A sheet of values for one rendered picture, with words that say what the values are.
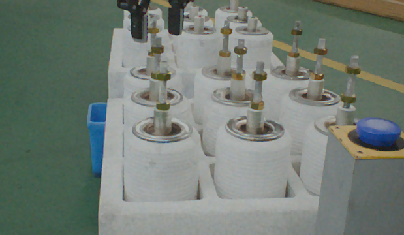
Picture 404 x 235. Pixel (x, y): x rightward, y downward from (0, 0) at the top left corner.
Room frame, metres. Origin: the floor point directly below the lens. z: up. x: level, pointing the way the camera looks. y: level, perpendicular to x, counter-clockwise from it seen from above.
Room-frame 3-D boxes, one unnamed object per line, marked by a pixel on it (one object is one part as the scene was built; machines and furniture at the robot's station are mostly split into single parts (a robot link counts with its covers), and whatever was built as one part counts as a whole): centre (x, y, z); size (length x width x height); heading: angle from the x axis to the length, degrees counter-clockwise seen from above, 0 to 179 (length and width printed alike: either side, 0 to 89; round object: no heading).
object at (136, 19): (0.71, 0.10, 0.37); 0.03 x 0.01 x 0.05; 141
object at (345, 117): (0.66, -0.19, 0.26); 0.02 x 0.02 x 0.03
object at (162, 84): (0.63, 0.05, 0.30); 0.01 x 0.01 x 0.08; 69
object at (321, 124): (0.66, -0.19, 0.25); 0.08 x 0.08 x 0.01
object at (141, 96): (0.74, 0.07, 0.25); 0.08 x 0.08 x 0.01
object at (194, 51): (1.18, 0.01, 0.16); 0.10 x 0.10 x 0.18
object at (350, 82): (0.66, -0.19, 0.31); 0.01 x 0.01 x 0.08; 88
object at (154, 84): (0.74, 0.07, 0.26); 0.02 x 0.02 x 0.03
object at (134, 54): (1.17, 0.13, 0.16); 0.10 x 0.10 x 0.18
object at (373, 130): (0.48, -0.17, 0.32); 0.04 x 0.04 x 0.02
